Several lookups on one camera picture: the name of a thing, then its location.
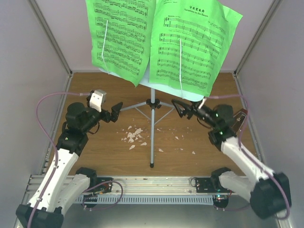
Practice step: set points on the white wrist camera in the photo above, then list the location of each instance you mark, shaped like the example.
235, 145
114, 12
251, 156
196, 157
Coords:
96, 99
202, 103

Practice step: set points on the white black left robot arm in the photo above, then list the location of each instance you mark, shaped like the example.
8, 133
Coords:
51, 201

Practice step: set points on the large white paper scrap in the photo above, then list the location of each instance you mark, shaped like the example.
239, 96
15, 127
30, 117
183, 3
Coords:
134, 136

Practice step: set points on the grey slotted cable duct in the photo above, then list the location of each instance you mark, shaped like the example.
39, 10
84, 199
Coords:
149, 199

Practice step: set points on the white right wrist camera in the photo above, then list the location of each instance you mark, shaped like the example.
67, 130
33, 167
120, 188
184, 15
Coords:
202, 103

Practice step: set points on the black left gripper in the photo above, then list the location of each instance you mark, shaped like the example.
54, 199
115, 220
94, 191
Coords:
114, 113

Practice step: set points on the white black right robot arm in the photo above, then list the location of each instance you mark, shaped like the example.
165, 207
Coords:
266, 191

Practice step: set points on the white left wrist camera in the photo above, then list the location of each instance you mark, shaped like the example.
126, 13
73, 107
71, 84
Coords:
96, 99

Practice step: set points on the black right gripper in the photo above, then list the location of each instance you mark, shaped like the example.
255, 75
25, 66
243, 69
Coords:
193, 108

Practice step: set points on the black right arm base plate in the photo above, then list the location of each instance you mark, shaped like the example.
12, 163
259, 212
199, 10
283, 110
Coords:
205, 185

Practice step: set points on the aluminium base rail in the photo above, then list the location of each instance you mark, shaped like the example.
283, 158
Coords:
143, 185

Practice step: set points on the green sheet music page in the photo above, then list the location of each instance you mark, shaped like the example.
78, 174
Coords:
121, 36
189, 43

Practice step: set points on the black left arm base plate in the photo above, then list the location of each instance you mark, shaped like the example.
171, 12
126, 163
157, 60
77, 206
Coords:
104, 188

